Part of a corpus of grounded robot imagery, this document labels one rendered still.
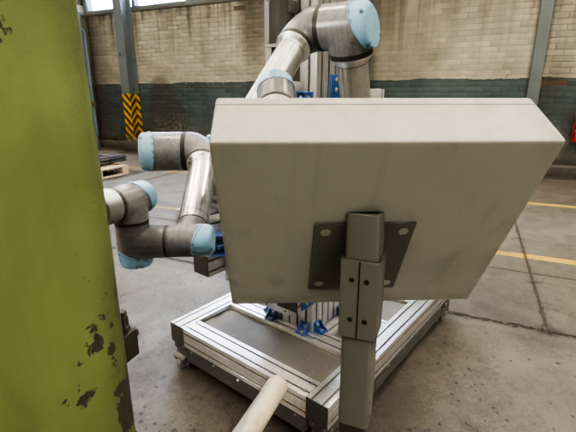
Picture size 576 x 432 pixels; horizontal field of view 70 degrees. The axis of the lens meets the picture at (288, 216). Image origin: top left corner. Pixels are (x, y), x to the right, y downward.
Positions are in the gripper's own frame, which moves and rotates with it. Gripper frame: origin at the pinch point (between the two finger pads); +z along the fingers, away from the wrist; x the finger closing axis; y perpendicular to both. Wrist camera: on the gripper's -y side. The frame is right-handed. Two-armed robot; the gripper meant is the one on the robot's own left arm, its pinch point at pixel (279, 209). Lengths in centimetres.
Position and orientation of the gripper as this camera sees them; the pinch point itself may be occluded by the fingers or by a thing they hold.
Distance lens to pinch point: 63.1
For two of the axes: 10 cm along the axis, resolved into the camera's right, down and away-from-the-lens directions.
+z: 0.4, 7.2, -6.9
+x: 10.0, -0.1, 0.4
